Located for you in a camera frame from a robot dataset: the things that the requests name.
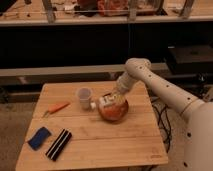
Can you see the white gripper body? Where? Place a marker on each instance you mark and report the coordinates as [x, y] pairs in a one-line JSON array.
[[123, 84]]

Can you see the clear plastic bottle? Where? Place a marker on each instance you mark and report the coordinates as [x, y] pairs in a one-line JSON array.
[[108, 100]]

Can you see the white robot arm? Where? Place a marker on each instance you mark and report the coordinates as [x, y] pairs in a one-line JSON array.
[[198, 114]]

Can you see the orange ceramic bowl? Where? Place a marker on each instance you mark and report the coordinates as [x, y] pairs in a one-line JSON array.
[[114, 113]]

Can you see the translucent plastic cup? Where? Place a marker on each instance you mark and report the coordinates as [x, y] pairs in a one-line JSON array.
[[84, 97]]

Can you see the black box on right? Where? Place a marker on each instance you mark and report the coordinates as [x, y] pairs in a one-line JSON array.
[[190, 59]]

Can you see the wooden table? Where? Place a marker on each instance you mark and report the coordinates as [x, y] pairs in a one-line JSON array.
[[95, 143]]

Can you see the black white striped block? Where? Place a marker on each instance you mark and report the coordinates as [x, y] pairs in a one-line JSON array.
[[57, 147]]

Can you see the blue sponge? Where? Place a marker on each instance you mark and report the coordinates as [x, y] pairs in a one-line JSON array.
[[38, 138]]

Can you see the long metal shelf rail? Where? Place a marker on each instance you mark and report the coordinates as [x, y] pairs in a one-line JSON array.
[[61, 70]]

